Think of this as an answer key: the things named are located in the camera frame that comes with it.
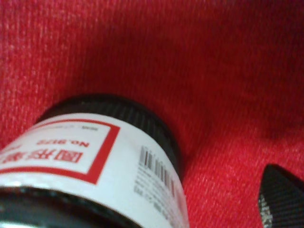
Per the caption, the red tablecloth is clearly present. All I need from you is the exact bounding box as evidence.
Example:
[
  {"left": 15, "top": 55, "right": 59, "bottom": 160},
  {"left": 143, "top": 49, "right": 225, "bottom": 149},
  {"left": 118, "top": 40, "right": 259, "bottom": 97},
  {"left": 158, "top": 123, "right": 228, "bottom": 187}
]
[{"left": 0, "top": 0, "right": 304, "bottom": 228}]

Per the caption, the black mesh pen holder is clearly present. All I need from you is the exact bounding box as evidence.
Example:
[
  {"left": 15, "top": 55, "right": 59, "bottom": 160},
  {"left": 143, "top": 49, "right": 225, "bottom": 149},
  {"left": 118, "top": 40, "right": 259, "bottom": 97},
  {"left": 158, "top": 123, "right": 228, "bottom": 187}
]
[{"left": 0, "top": 95, "right": 189, "bottom": 228}]

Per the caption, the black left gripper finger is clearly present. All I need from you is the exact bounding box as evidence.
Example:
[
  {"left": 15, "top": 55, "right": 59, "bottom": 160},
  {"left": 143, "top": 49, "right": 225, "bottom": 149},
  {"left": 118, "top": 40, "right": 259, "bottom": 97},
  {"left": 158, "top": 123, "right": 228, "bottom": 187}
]
[{"left": 258, "top": 164, "right": 304, "bottom": 228}]

